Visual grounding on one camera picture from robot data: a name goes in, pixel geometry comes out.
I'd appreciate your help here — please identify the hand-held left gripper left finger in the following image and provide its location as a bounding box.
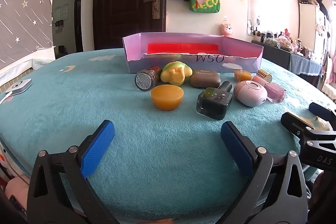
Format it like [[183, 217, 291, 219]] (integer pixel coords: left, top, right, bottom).
[[27, 120, 120, 224]]

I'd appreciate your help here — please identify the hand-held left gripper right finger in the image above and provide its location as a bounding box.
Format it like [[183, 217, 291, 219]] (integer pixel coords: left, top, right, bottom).
[[220, 121, 309, 224]]

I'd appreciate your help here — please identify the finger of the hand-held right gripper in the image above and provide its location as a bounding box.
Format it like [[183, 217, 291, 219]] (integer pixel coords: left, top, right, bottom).
[[280, 112, 315, 139], [309, 102, 336, 122]]

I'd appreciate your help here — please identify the pink nail polish bottle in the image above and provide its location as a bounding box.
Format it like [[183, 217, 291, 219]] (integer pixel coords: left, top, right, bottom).
[[264, 83, 286, 104]]

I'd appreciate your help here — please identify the dark green nail polish bottle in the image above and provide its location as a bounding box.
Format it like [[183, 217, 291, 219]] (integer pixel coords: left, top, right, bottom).
[[196, 81, 233, 121]]

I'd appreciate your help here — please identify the pink round device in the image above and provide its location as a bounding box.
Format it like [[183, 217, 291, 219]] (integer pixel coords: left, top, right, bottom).
[[233, 80, 268, 107]]

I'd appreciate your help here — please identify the pink tube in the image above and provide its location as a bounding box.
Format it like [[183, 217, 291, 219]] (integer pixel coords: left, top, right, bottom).
[[251, 75, 267, 86]]

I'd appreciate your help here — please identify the gold studded tube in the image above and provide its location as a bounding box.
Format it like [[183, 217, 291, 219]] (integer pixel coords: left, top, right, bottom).
[[256, 69, 273, 83]]

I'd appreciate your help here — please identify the clear jar with orange base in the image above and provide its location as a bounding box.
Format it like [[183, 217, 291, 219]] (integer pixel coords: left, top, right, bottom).
[[222, 63, 252, 82]]

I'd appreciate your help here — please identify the brown eyeshadow case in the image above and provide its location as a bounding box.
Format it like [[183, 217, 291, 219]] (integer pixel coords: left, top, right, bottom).
[[190, 68, 222, 88]]

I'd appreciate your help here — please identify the purple cardboard box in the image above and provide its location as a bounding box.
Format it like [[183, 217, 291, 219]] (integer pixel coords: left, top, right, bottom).
[[122, 32, 264, 74]]

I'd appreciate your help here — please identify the glitter bottle with red cap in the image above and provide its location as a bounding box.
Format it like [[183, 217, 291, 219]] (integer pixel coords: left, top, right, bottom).
[[135, 65, 163, 92]]

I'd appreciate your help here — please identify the orange bowl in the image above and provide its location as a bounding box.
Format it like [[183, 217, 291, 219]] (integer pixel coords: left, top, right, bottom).
[[151, 84, 184, 110]]

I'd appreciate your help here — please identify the yellow green toy figure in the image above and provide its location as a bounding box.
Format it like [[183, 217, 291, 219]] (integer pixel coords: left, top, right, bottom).
[[161, 61, 193, 86]]

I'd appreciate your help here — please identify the dark table with blue cloth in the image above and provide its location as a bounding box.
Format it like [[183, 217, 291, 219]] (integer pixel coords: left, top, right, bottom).
[[251, 40, 323, 83]]

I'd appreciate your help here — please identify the row of cosmetic bottles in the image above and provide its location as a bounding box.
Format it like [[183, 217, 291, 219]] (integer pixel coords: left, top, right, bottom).
[[248, 28, 315, 55]]

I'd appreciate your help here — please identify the white cabinet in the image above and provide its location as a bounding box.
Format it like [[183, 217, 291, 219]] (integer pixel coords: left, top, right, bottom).
[[298, 0, 328, 67]]

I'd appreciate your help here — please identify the white charger device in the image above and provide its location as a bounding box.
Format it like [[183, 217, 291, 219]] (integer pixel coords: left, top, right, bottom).
[[5, 79, 32, 95]]

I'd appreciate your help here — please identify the pink plush toy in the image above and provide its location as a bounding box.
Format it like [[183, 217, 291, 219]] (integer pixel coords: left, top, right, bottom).
[[220, 23, 234, 38]]

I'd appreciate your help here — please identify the white cable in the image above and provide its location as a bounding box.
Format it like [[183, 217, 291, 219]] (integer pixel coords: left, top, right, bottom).
[[0, 91, 13, 106]]

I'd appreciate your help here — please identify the wall mirror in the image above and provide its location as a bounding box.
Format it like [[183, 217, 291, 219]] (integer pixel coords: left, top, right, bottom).
[[247, 0, 264, 36]]

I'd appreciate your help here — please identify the brass door handle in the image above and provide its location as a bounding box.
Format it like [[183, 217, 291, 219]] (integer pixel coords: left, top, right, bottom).
[[143, 0, 160, 20]]

